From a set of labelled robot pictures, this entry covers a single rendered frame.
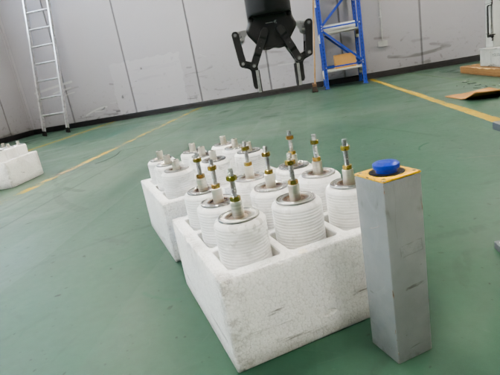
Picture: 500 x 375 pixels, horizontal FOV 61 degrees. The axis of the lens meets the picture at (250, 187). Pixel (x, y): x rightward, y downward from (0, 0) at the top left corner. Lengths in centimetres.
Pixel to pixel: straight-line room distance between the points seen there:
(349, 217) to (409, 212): 18
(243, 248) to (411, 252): 27
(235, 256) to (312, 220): 15
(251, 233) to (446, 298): 43
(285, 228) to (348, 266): 14
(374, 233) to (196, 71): 683
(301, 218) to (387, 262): 17
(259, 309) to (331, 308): 15
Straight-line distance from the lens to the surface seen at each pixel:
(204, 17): 739
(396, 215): 66
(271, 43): 75
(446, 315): 90
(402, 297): 72
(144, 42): 766
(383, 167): 66
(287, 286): 76
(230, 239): 73
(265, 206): 87
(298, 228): 77
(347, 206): 82
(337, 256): 79
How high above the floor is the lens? 50
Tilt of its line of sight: 16 degrees down
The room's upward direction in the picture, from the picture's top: 10 degrees counter-clockwise
